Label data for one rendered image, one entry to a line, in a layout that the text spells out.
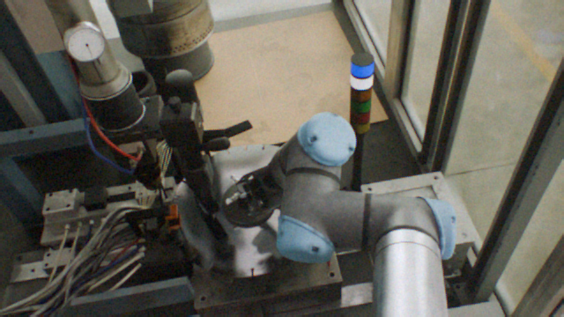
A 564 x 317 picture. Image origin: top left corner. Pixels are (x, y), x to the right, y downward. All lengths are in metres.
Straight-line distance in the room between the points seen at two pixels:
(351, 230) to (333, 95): 0.93
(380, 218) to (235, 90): 1.03
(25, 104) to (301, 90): 0.78
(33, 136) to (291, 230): 0.72
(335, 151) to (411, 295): 0.22
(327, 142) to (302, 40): 1.13
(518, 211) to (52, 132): 0.92
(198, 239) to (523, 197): 0.58
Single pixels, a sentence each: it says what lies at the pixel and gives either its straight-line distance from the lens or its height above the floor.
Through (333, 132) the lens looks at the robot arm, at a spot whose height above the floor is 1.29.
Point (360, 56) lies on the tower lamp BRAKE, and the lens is 0.98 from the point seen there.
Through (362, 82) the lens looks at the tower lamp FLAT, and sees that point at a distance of 0.98.
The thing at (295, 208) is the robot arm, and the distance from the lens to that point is 0.61.
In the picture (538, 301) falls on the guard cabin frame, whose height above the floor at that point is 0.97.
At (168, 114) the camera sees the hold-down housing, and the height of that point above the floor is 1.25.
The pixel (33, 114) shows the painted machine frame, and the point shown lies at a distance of 1.48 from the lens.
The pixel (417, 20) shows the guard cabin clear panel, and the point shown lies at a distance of 1.24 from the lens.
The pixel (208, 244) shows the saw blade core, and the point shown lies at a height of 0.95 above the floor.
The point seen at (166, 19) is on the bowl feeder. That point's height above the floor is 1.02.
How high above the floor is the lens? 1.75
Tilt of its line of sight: 48 degrees down
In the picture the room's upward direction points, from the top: 8 degrees counter-clockwise
